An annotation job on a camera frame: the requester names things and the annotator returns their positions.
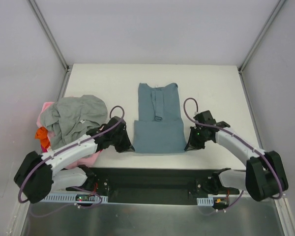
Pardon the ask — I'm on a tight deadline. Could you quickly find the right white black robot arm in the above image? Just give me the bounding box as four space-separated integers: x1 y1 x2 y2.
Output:
185 111 289 202

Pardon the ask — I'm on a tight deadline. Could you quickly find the slotted cable duct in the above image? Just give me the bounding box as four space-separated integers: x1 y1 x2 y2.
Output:
41 193 108 204
197 197 214 207

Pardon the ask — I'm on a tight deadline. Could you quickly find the right slotted cable duct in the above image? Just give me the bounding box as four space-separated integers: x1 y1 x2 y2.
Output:
197 197 214 207

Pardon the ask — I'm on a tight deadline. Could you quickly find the left slotted cable duct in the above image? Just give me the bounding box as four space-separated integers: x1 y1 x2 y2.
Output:
41 193 108 204

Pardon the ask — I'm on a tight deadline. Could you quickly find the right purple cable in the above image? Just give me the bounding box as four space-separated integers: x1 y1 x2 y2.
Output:
183 97 285 216

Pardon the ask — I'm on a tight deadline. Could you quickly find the grey t shirt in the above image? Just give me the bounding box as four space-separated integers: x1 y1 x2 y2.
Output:
39 95 108 150

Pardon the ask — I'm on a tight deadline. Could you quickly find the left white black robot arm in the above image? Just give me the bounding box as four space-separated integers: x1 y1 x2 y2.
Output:
14 116 135 204

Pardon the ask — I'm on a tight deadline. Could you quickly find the aluminium frame post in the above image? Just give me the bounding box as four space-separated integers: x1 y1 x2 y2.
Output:
238 0 288 75
27 0 70 72

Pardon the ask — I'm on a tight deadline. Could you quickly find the blue-grey t shirt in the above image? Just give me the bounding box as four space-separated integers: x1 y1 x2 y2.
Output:
133 83 186 154

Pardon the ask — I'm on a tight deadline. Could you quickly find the pink t shirt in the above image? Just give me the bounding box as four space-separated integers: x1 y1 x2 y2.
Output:
36 102 101 170

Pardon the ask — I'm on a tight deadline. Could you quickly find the orange t shirt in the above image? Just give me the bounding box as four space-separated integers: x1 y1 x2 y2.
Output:
35 127 50 149

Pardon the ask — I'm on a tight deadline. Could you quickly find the left aluminium frame post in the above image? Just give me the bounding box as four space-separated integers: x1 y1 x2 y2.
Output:
27 0 70 72

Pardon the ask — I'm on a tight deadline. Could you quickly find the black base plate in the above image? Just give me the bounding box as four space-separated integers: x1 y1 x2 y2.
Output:
87 168 214 206

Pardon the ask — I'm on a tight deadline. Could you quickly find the right aluminium frame post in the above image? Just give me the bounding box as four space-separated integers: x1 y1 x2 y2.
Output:
238 0 288 75

